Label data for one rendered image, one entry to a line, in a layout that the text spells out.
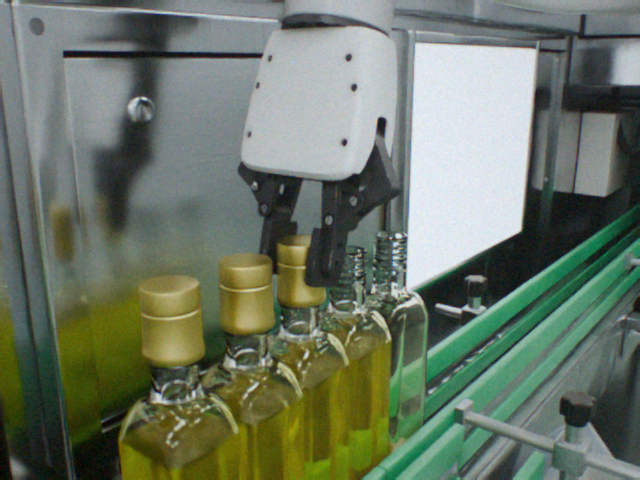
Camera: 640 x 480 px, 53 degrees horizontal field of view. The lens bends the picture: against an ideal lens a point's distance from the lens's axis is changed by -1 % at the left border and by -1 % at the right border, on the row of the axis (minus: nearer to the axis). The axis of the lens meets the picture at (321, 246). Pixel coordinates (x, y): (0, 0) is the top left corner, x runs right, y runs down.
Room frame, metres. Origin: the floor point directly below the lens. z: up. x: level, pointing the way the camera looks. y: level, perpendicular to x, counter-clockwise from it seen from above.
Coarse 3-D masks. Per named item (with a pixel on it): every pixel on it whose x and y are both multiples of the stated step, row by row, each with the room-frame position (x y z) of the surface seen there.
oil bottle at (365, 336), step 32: (320, 320) 0.47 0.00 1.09; (352, 320) 0.46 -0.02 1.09; (384, 320) 0.48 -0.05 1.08; (352, 352) 0.45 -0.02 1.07; (384, 352) 0.47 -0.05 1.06; (352, 384) 0.44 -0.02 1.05; (384, 384) 0.47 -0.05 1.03; (352, 416) 0.44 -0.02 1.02; (384, 416) 0.48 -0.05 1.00; (352, 448) 0.44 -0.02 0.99; (384, 448) 0.48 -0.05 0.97
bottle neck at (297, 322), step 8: (280, 304) 0.43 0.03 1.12; (320, 304) 0.43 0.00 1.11; (288, 312) 0.42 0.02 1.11; (296, 312) 0.42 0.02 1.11; (304, 312) 0.42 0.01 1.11; (312, 312) 0.42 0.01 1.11; (288, 320) 0.42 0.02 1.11; (296, 320) 0.42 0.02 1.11; (304, 320) 0.42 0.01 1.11; (312, 320) 0.42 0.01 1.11; (288, 328) 0.42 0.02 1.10; (296, 328) 0.42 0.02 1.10; (304, 328) 0.42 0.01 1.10; (312, 328) 0.42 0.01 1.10; (288, 336) 0.42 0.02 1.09; (296, 336) 0.42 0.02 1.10; (304, 336) 0.42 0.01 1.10
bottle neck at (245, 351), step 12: (228, 336) 0.38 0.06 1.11; (240, 336) 0.37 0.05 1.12; (252, 336) 0.37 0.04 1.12; (264, 336) 0.38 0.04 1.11; (228, 348) 0.38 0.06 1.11; (240, 348) 0.37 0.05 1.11; (252, 348) 0.37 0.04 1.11; (264, 348) 0.38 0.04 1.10; (228, 360) 0.38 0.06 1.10; (240, 360) 0.37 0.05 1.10; (252, 360) 0.37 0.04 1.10; (264, 360) 0.38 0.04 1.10
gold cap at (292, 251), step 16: (288, 240) 0.43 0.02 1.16; (304, 240) 0.43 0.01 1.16; (288, 256) 0.42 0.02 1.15; (304, 256) 0.42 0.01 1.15; (288, 272) 0.42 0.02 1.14; (304, 272) 0.42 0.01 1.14; (288, 288) 0.42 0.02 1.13; (304, 288) 0.42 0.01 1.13; (320, 288) 0.43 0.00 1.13; (288, 304) 0.42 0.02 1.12; (304, 304) 0.42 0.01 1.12
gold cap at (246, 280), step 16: (240, 256) 0.39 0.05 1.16; (256, 256) 0.39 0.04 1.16; (224, 272) 0.38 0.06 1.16; (240, 272) 0.37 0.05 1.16; (256, 272) 0.37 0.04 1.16; (272, 272) 0.39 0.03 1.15; (224, 288) 0.38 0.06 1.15; (240, 288) 0.37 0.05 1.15; (256, 288) 0.37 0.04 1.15; (272, 288) 0.38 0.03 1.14; (224, 304) 0.38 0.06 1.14; (240, 304) 0.37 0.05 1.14; (256, 304) 0.37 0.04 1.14; (272, 304) 0.39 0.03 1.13; (224, 320) 0.38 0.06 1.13; (240, 320) 0.37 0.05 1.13; (256, 320) 0.37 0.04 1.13; (272, 320) 0.38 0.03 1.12
